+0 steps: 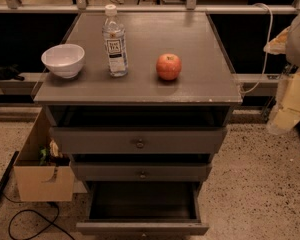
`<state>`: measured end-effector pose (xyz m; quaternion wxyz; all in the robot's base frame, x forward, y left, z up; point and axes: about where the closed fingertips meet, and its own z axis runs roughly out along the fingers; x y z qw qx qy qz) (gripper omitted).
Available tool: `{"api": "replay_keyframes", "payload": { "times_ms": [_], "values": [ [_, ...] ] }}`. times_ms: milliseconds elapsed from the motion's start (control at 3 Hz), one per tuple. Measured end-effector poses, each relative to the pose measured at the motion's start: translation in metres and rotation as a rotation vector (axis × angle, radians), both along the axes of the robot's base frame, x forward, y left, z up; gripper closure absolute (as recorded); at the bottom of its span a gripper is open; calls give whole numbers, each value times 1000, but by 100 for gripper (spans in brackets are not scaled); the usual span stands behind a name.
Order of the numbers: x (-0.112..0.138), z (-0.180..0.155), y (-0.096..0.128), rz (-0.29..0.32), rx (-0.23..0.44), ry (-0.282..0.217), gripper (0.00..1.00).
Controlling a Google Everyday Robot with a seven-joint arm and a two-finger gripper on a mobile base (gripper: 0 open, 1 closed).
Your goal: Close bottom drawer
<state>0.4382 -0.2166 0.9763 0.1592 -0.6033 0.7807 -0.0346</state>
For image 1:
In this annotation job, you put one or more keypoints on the grey wooden drawer cabinet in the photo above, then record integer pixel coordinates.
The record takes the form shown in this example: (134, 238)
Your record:
(164, 120)

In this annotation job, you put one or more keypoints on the grey top drawer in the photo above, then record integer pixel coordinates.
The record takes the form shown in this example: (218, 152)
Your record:
(109, 141)

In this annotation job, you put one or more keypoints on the red apple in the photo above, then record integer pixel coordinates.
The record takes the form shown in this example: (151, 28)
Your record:
(168, 66)

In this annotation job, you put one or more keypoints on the green and beige box contents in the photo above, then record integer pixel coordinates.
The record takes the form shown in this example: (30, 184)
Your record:
(50, 155)

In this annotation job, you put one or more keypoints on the grey drawer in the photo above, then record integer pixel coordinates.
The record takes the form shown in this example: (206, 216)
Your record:
(109, 141)
(160, 172)
(144, 208)

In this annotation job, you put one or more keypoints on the grey bottom drawer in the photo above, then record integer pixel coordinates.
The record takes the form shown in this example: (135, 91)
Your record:
(144, 208)

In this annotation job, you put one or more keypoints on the open cardboard box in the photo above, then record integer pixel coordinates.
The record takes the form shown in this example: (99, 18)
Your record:
(41, 183)

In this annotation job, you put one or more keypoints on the black bar on floor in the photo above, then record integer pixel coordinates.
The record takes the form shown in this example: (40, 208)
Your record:
(1, 184)

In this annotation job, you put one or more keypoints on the white ceramic bowl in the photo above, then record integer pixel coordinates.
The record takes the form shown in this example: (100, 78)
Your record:
(64, 60)

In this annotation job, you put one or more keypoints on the grey middle drawer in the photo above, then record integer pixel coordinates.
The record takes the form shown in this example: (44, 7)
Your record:
(160, 172)

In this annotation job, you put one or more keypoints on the clear plastic water bottle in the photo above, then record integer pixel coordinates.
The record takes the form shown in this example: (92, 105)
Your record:
(115, 42)

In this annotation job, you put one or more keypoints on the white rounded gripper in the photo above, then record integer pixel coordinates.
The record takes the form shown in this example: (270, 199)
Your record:
(299, 44)

